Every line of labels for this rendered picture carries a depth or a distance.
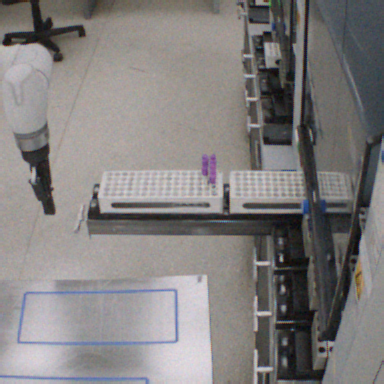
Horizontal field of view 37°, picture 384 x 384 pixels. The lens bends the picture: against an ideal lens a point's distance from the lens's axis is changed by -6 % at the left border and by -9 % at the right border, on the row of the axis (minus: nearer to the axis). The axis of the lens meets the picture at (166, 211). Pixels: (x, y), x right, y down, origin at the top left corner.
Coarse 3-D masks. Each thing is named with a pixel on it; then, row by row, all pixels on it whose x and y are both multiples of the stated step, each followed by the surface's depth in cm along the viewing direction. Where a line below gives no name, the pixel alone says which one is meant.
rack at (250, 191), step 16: (240, 176) 151; (256, 176) 150; (272, 176) 151; (288, 176) 151; (240, 192) 146; (256, 192) 146; (272, 192) 146; (288, 192) 145; (304, 192) 145; (240, 208) 147; (256, 208) 150; (272, 208) 150; (288, 208) 150
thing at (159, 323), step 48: (0, 288) 135; (48, 288) 134; (96, 288) 134; (144, 288) 133; (192, 288) 132; (0, 336) 125; (48, 336) 125; (96, 336) 124; (144, 336) 124; (192, 336) 123
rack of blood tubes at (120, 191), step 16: (112, 176) 154; (128, 176) 153; (144, 176) 153; (160, 176) 152; (176, 176) 152; (192, 176) 152; (112, 192) 150; (128, 192) 149; (144, 192) 149; (160, 192) 149; (176, 192) 148; (192, 192) 148; (208, 192) 147; (112, 208) 150; (128, 208) 153; (144, 208) 153; (160, 208) 150; (176, 208) 149; (192, 208) 149; (208, 208) 148
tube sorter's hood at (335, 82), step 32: (320, 0) 105; (352, 0) 99; (320, 32) 105; (352, 32) 91; (320, 64) 108; (352, 64) 86; (320, 96) 110; (352, 96) 81; (320, 128) 112; (352, 128) 82; (320, 160) 114; (352, 160) 83; (320, 192) 115; (352, 192) 83; (320, 224) 115; (352, 224) 82; (320, 256) 113; (320, 288) 107; (320, 320) 103
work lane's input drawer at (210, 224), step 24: (96, 192) 157; (96, 216) 152; (120, 216) 151; (144, 216) 150; (168, 216) 150; (192, 216) 149; (216, 216) 149; (240, 216) 148; (264, 216) 148; (288, 216) 147
